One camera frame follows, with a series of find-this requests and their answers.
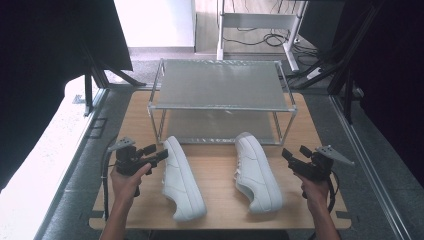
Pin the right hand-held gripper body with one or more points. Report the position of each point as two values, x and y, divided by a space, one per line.
316 164

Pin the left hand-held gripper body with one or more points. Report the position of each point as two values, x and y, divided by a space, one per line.
126 161

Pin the white sneaker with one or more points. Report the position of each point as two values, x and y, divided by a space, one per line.
182 181
256 173

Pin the metal two-tier shoe rack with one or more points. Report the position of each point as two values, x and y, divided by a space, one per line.
221 100

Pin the person's left hand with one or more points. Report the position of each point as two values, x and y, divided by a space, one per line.
127 185

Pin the person's right hand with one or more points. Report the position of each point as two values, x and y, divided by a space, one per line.
314 192

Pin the black metal stand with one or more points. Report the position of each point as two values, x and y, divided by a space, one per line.
336 63
100 70

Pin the dark curtain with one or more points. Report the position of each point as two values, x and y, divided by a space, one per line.
386 76
56 60

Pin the white metal desk frame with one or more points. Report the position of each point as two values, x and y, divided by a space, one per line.
260 26

